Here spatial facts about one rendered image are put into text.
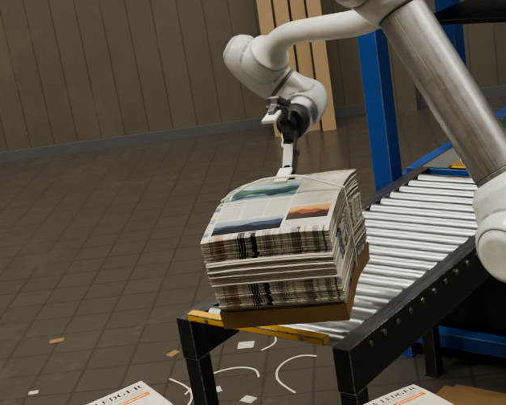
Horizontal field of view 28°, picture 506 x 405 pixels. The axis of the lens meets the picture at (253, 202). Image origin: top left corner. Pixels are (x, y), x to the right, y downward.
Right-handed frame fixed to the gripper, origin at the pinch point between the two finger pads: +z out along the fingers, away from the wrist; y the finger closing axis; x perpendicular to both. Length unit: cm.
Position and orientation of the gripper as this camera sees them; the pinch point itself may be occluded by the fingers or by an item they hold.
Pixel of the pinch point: (275, 149)
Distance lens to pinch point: 224.2
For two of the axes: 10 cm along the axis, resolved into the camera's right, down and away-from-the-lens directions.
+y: 2.0, 9.1, 3.6
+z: -2.5, 4.0, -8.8
